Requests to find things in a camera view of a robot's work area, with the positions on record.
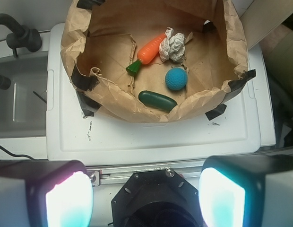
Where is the black faucet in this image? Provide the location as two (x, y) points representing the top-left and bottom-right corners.
(0, 13), (43, 58)

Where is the grey sink basin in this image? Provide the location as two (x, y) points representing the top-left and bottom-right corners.
(0, 51), (48, 139)

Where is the aluminium rail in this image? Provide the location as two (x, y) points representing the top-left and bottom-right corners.
(87, 160), (204, 186)

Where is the crumpled white paper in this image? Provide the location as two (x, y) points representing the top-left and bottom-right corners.
(159, 27), (185, 63)

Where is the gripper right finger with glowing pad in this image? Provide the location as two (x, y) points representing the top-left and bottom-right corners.
(198, 155), (293, 227)

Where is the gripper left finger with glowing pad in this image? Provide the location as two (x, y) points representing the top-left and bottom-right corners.
(0, 160), (94, 227)

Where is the green toy cucumber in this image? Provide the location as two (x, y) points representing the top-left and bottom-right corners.
(138, 90), (177, 113)

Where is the orange toy carrot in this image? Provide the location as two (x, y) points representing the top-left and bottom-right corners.
(126, 33), (167, 77)

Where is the brown paper bag tray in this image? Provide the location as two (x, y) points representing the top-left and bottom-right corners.
(61, 0), (256, 123)

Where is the white plastic bin lid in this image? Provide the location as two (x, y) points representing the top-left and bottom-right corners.
(46, 23), (262, 166)

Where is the black cable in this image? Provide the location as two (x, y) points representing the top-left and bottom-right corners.
(0, 141), (35, 160)

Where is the blue dimpled ball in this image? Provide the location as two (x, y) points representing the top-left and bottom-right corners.
(165, 68), (188, 91)

